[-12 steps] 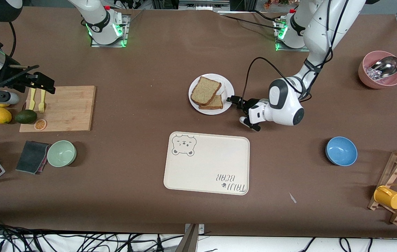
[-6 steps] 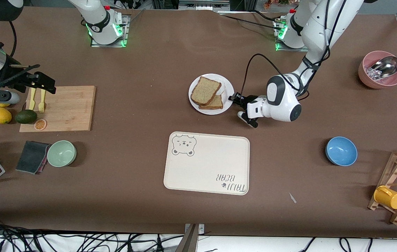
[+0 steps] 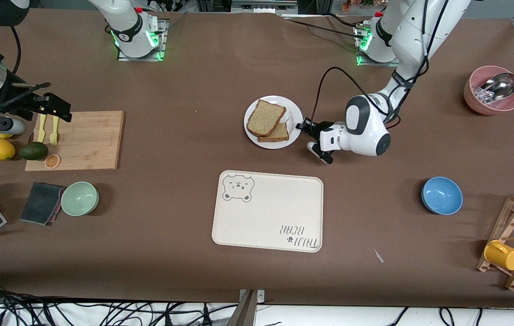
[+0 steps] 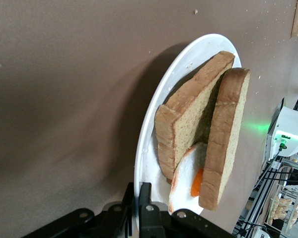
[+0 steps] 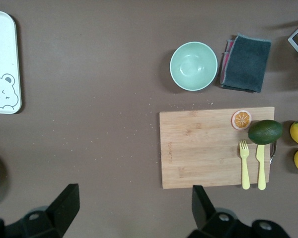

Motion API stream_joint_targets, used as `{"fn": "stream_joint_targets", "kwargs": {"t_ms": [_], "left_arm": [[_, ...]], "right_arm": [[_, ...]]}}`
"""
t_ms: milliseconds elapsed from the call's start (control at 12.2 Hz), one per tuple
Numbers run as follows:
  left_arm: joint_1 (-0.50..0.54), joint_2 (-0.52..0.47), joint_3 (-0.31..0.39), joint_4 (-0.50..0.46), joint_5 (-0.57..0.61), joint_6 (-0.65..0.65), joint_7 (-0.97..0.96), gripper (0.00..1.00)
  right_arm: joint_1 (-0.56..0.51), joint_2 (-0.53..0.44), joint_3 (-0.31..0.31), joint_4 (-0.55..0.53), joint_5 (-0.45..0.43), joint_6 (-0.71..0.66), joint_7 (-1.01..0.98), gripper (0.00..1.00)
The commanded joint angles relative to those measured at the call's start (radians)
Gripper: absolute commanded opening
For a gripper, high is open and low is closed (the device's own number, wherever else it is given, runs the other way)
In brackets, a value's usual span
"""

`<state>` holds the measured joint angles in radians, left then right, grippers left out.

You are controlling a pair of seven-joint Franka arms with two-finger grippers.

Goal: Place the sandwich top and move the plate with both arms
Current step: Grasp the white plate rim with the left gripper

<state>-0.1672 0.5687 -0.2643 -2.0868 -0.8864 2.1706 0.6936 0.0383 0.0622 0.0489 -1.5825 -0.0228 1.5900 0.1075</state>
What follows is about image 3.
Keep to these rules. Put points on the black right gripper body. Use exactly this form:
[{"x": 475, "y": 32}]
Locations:
[{"x": 17, "y": 100}]

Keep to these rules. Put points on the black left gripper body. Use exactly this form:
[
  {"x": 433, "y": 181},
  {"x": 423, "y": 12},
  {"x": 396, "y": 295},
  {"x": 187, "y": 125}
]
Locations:
[{"x": 316, "y": 130}]

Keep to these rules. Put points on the white round plate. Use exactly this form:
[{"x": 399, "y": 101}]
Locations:
[{"x": 295, "y": 136}]

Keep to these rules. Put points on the bread slice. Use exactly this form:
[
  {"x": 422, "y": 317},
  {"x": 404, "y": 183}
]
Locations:
[
  {"x": 265, "y": 117},
  {"x": 279, "y": 135}
]

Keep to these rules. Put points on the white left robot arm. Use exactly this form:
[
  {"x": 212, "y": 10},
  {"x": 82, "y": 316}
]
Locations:
[{"x": 370, "y": 131}]

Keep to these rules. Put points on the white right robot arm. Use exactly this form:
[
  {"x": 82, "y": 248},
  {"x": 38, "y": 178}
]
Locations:
[{"x": 132, "y": 36}]

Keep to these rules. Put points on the yellow plastic fork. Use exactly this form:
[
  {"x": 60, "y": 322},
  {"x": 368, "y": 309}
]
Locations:
[{"x": 54, "y": 135}]

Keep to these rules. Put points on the toy fried egg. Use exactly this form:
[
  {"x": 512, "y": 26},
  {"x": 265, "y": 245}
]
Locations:
[{"x": 287, "y": 115}]

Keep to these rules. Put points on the yellow plastic knife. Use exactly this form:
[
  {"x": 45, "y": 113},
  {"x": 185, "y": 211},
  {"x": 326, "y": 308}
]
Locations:
[{"x": 41, "y": 131}]

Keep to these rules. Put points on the bread slice under egg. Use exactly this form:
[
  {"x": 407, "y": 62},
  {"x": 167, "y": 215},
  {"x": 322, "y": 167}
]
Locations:
[{"x": 279, "y": 135}]

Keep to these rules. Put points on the yellow lemon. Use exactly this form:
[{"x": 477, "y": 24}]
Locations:
[
  {"x": 4, "y": 135},
  {"x": 2, "y": 150}
]

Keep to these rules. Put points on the wooden cutting board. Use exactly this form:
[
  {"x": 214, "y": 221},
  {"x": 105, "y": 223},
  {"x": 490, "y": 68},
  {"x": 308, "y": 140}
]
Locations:
[{"x": 89, "y": 140}]

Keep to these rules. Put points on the dark green avocado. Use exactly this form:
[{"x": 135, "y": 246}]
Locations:
[{"x": 34, "y": 151}]

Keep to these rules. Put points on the toy orange slice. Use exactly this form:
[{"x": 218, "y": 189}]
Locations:
[{"x": 52, "y": 161}]

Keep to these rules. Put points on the pale green bowl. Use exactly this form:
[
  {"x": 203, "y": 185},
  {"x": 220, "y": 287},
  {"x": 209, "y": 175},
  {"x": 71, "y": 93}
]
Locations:
[{"x": 79, "y": 198}]

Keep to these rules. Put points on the cream tray with bear print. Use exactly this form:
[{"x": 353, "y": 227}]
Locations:
[{"x": 268, "y": 213}]

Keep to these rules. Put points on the dark grey folded cloth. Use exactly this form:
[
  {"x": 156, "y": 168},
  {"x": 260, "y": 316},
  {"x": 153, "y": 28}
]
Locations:
[{"x": 41, "y": 203}]

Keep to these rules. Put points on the blue bowl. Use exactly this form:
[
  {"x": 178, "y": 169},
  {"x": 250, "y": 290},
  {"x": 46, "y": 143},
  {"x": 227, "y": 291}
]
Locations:
[{"x": 442, "y": 195}]

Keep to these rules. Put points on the white paper scrap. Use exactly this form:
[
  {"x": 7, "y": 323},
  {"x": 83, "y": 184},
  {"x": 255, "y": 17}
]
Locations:
[{"x": 379, "y": 256}]

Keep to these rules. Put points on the pink bowl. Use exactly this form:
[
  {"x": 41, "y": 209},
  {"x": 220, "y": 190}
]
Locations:
[{"x": 474, "y": 102}]

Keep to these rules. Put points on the metal scoop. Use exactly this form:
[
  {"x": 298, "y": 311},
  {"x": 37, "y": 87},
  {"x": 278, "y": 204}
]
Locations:
[{"x": 501, "y": 86}]

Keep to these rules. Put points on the yellow mug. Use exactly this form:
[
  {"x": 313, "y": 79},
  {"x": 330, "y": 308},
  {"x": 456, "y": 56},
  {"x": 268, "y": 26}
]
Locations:
[{"x": 503, "y": 256}]

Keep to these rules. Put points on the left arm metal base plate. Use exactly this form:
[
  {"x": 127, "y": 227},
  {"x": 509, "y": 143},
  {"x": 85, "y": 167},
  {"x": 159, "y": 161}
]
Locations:
[{"x": 374, "y": 64}]

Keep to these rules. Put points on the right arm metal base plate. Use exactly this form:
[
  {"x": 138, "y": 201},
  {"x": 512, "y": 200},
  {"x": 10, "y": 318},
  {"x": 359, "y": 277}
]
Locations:
[{"x": 161, "y": 40}]

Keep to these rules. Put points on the grey metal bracket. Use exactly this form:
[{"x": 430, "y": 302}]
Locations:
[{"x": 251, "y": 296}]

